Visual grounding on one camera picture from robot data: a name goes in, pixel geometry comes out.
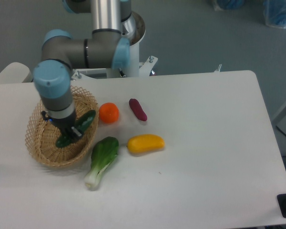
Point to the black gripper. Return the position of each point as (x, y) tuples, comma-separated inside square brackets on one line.
[(66, 126)]

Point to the green cucumber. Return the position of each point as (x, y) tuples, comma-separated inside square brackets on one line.
[(82, 123)]

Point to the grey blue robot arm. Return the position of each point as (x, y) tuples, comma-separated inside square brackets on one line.
[(108, 47)]

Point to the woven wicker basket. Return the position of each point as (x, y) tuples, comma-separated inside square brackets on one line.
[(41, 135)]

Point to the green bok choy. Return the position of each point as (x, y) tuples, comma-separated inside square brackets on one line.
[(103, 154)]

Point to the orange tangerine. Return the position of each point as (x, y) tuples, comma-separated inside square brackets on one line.
[(109, 113)]

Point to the yellow mango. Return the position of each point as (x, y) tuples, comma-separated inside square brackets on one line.
[(145, 143)]

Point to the purple sweet potato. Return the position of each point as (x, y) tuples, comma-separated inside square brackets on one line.
[(137, 110)]

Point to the white chair back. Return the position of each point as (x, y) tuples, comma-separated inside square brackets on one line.
[(16, 73)]

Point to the blue plastic bag left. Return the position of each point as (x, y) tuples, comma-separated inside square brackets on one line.
[(227, 4)]

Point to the blue plastic bag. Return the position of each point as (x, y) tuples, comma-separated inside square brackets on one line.
[(227, 4), (275, 13)]

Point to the blue plastic bag right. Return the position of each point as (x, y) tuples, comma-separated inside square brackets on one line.
[(275, 13)]

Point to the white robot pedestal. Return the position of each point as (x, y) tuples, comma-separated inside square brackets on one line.
[(134, 28)]

